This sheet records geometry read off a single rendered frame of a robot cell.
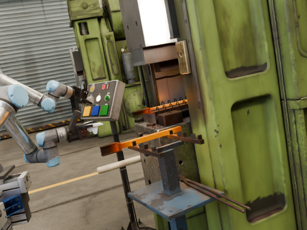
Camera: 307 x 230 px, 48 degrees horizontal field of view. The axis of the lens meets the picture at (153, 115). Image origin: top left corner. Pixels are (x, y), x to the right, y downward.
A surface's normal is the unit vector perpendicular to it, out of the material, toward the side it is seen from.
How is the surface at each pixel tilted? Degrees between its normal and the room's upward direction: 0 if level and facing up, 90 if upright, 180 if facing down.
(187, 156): 90
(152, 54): 90
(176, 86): 90
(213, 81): 89
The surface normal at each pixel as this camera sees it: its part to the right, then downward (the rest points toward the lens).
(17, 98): 0.90, -0.18
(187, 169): 0.39, 0.07
